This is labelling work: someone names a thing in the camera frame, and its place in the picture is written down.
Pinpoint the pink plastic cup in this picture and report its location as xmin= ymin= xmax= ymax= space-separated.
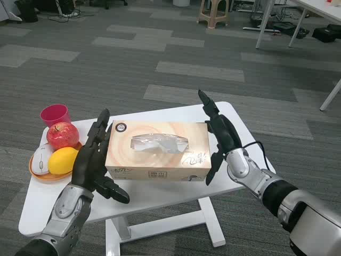
xmin=39 ymin=104 xmax=72 ymax=129

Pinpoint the white office desk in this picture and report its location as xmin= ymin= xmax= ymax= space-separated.
xmin=255 ymin=0 xmax=341 ymax=50

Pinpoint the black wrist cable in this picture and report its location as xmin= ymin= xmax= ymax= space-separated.
xmin=241 ymin=141 xmax=268 ymax=170

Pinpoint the white desk leg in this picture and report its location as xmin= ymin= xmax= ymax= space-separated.
xmin=319 ymin=78 xmax=341 ymax=112

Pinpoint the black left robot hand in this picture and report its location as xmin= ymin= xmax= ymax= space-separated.
xmin=71 ymin=108 xmax=131 ymax=205

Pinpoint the orange plate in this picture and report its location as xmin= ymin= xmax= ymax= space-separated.
xmin=28 ymin=141 xmax=83 ymax=183

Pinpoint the beige tissue box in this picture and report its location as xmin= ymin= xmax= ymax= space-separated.
xmin=104 ymin=119 xmax=213 ymax=182

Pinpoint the beige plastic stool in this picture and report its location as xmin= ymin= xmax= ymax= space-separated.
xmin=196 ymin=0 xmax=230 ymax=29

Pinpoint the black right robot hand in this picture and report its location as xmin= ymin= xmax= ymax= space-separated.
xmin=197 ymin=89 xmax=243 ymax=186

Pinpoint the yellow lemon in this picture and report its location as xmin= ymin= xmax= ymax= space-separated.
xmin=48 ymin=146 xmax=79 ymax=175

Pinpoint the white computer mouse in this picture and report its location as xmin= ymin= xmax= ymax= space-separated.
xmin=32 ymin=145 xmax=55 ymax=175

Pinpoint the black bag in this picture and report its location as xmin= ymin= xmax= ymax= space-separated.
xmin=312 ymin=23 xmax=341 ymax=43

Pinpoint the white small table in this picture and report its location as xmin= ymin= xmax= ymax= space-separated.
xmin=18 ymin=101 xmax=277 ymax=256

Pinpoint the red apple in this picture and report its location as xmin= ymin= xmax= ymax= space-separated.
xmin=46 ymin=122 xmax=80 ymax=150

